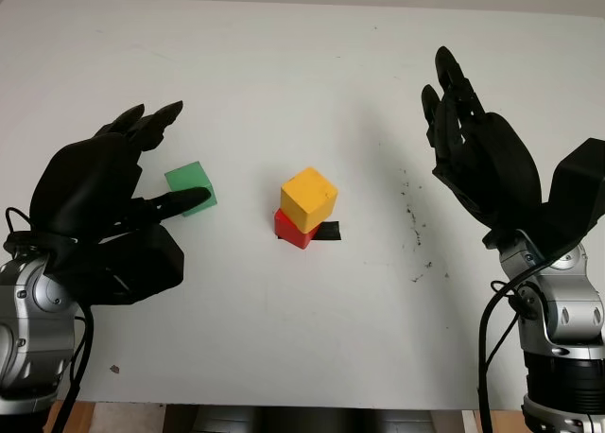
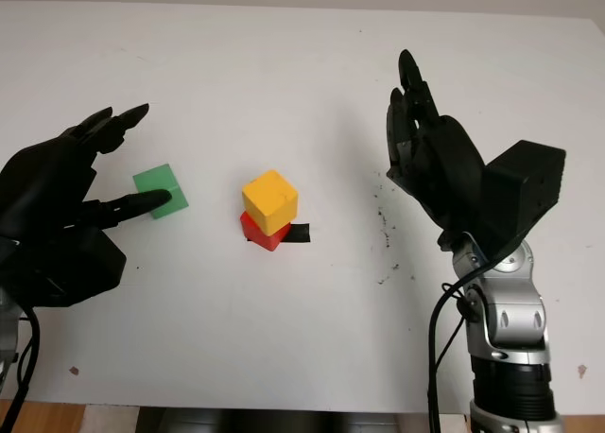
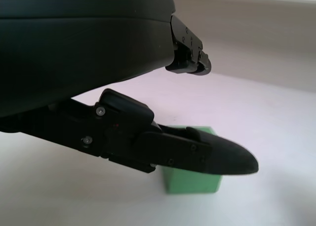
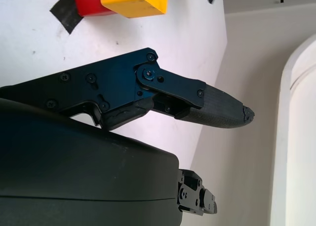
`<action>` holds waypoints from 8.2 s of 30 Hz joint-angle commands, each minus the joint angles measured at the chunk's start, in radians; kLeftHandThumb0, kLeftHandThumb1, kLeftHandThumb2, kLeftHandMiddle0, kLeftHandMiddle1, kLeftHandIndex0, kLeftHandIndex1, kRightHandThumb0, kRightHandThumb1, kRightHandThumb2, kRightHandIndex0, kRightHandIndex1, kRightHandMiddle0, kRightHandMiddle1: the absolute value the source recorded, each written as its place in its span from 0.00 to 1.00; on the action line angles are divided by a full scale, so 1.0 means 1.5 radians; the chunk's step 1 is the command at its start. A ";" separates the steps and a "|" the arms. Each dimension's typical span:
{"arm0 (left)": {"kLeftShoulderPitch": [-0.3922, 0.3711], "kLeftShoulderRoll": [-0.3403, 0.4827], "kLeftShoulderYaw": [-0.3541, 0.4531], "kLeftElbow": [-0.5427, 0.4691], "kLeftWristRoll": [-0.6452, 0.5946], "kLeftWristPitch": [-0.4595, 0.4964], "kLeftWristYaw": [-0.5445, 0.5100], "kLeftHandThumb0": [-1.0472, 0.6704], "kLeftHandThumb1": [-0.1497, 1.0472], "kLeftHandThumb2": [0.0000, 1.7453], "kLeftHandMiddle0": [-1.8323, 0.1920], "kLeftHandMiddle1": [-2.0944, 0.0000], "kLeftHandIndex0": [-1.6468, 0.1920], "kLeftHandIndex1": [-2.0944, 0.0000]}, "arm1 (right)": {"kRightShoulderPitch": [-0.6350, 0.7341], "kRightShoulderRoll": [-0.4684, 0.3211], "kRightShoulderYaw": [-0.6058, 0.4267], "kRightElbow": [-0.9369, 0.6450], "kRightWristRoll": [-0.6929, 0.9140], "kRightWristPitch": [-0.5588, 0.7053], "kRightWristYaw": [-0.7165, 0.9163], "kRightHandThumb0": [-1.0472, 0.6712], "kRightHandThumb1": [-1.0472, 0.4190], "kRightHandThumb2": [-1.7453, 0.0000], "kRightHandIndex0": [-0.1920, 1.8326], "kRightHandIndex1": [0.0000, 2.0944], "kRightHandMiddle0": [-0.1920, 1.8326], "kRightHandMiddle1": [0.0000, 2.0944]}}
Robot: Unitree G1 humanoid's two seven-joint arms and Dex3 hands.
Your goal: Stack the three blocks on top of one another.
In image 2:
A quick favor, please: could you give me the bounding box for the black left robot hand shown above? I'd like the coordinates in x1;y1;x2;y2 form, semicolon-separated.
0;103;172;245

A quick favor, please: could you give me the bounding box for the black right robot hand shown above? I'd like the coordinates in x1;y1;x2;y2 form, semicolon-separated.
385;49;497;253

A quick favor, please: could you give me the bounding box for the green cube block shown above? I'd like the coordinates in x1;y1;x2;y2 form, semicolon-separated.
132;163;191;220

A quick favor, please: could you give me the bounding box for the yellow cube block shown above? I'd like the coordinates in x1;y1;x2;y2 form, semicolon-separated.
241;169;300;237

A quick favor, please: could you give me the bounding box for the red cube block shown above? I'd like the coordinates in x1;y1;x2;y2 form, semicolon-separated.
239;210;290;253

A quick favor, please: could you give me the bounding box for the black tape strip marker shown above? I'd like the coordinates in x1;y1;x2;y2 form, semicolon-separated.
246;223;312;245

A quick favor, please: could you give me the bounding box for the dark robot torso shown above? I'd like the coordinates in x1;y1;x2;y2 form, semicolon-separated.
136;406;469;433

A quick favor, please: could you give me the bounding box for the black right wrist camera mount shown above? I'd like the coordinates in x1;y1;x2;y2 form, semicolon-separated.
481;139;567;260

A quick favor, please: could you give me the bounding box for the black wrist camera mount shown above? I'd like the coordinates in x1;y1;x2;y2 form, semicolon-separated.
481;139;567;260
0;225;128;307

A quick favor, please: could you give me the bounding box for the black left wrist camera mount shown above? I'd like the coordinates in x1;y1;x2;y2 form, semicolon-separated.
0;225;128;307

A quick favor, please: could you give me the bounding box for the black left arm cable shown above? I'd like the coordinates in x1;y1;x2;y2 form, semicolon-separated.
0;304;42;429

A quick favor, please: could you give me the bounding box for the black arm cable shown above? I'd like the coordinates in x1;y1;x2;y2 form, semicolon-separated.
0;304;42;429
426;257;495;433

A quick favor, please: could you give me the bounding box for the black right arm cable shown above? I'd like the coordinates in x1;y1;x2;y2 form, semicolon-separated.
426;257;495;433

